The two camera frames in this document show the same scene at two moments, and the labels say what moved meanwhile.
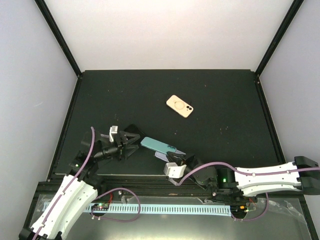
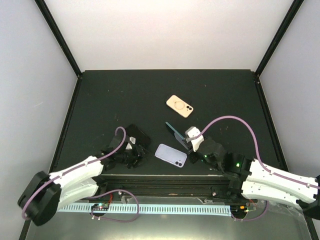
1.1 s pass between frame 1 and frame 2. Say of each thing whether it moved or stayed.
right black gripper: moved
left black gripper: moved
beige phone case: stayed
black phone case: stayed
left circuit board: stayed
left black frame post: stayed
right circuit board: stayed
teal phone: moved
